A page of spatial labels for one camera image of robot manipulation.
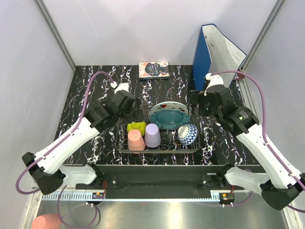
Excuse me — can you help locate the yellow-green bowl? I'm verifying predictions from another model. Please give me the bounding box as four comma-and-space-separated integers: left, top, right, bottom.
127, 121, 147, 136

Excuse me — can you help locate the pink plastic cup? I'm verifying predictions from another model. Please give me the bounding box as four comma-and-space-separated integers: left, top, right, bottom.
128, 129, 145, 151

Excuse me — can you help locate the lavender plastic cup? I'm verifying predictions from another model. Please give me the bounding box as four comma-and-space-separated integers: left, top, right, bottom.
144, 124, 161, 148

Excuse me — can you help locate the blue white patterned bowl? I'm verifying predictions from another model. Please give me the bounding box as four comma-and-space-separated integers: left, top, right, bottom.
178, 124, 198, 146

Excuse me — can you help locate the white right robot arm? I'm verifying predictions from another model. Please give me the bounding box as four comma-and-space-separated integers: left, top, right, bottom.
190, 85, 305, 210

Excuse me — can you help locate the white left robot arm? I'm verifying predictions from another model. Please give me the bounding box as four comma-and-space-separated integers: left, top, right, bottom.
22, 90, 143, 195

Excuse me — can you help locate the white plate with red pattern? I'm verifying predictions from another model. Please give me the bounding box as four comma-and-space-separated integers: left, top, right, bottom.
150, 101, 189, 115

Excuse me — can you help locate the teal scalloped plate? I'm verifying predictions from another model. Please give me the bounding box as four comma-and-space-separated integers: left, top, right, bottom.
150, 110, 190, 130

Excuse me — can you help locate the blue file binder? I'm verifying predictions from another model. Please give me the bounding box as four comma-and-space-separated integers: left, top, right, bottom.
193, 24, 247, 90

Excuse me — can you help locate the little women book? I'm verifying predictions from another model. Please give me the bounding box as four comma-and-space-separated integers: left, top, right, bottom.
139, 61, 170, 79

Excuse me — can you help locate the pink object on floor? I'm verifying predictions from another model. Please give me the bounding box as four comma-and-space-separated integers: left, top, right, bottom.
31, 213, 61, 229

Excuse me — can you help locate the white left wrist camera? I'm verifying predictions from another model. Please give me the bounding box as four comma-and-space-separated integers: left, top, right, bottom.
110, 82, 131, 94

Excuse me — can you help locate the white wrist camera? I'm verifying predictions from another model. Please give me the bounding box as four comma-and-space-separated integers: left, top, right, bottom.
204, 73, 224, 94
110, 82, 131, 94

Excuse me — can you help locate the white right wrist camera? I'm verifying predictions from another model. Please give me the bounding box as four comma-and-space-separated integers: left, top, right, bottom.
204, 73, 224, 94

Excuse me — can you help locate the wire dish rack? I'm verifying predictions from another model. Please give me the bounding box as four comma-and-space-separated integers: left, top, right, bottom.
118, 104, 201, 154

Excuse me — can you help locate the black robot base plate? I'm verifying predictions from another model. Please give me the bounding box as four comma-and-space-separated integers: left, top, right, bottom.
76, 165, 232, 190

